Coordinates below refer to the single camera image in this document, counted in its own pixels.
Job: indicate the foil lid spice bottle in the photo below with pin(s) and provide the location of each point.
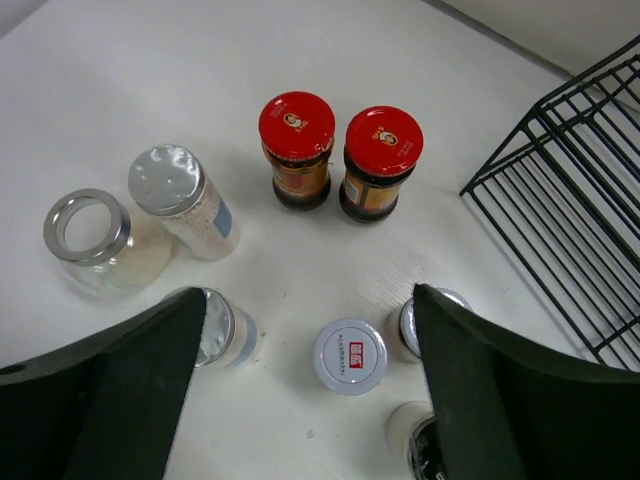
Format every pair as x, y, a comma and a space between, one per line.
230, 336

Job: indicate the white lid paste jar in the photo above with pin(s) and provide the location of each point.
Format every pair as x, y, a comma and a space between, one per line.
401, 335
350, 356

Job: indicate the black cap seasoning bottle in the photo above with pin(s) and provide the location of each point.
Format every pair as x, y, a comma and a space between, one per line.
413, 441

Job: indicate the glass jar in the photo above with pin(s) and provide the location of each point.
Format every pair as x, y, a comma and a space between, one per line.
103, 247

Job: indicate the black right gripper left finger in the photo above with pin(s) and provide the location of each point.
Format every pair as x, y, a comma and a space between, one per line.
106, 406

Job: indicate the red lid sauce jar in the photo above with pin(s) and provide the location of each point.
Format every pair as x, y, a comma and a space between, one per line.
297, 133
382, 147

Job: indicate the black wire rack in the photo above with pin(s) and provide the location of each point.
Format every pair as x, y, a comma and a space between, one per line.
560, 197

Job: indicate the silver lid spice bottle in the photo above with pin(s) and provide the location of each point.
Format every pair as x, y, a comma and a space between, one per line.
170, 184

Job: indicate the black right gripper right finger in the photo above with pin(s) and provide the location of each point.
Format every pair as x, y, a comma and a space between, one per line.
507, 407

